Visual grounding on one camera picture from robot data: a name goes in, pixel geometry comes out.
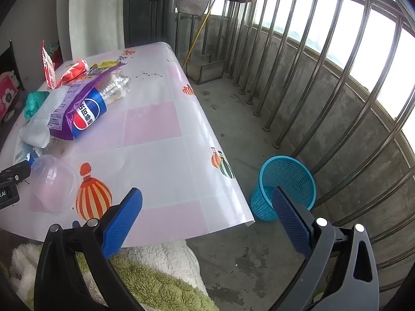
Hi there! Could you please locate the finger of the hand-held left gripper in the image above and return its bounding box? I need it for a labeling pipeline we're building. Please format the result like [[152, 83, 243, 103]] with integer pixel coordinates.
[[0, 163, 32, 187]]

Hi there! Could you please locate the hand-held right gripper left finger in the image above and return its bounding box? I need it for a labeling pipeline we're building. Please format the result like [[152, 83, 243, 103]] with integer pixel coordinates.
[[34, 187, 143, 311]]

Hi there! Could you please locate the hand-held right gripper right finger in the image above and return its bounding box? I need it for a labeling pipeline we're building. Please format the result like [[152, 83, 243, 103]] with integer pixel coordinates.
[[269, 186, 380, 311]]

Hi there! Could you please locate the blue and white carton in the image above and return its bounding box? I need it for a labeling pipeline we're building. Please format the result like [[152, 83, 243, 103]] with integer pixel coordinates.
[[13, 145, 36, 166]]

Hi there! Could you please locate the clear plastic cup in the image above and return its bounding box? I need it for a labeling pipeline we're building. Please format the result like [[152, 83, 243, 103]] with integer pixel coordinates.
[[30, 155, 78, 213]]

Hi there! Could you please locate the blue plastic wastebasket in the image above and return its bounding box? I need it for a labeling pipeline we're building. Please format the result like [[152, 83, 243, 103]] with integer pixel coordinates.
[[250, 155, 316, 222]]

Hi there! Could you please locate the clear bottle with blue label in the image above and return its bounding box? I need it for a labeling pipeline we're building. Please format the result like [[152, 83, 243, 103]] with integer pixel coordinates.
[[70, 71, 131, 140]]

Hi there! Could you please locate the white cloth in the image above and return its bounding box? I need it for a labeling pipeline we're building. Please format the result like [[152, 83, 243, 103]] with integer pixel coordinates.
[[19, 86, 69, 148]]

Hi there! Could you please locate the pink patterned tablecloth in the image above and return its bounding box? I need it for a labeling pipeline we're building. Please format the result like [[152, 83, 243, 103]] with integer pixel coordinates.
[[0, 41, 256, 248]]

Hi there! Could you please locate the green and white fluffy blanket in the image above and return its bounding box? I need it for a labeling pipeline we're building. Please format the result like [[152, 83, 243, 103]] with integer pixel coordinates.
[[10, 240, 221, 311]]

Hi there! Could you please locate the teal plastic bag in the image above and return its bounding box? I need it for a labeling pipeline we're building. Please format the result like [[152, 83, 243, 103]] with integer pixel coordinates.
[[24, 91, 50, 120]]

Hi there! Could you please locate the purple snack bag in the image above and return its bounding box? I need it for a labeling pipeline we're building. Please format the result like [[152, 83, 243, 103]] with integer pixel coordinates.
[[48, 61, 125, 140]]

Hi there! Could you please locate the pink floral box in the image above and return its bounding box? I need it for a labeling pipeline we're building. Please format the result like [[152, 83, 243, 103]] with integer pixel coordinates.
[[0, 71, 19, 122]]

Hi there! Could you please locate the red and white wrapper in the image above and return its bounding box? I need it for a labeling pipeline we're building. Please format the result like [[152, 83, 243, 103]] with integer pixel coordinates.
[[41, 40, 57, 89]]

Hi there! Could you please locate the red orange snack wrapper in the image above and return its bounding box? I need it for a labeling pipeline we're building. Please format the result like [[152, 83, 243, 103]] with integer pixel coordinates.
[[58, 60, 89, 85]]

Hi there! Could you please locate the colourful cloth bundle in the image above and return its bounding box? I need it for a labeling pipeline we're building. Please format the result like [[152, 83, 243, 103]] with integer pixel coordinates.
[[45, 40, 63, 68]]

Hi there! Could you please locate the yellow snack wrapper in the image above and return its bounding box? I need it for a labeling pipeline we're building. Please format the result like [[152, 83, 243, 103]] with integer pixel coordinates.
[[89, 59, 120, 69]]

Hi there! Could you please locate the yellow broom stick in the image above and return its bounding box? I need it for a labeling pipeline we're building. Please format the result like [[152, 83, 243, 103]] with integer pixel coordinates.
[[182, 0, 216, 68]]

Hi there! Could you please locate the dark metal door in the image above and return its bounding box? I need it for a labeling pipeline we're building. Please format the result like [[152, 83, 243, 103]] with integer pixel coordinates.
[[123, 0, 176, 49]]

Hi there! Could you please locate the grey hanging cloth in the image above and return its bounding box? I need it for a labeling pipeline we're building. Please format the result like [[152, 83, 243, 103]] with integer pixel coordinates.
[[177, 0, 212, 16]]

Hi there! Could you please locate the metal railing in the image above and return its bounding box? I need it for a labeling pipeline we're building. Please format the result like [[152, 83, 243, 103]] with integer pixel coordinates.
[[123, 0, 415, 299]]

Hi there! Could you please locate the metal box frame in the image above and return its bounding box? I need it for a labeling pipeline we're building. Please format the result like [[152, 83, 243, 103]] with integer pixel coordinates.
[[186, 54, 226, 85]]

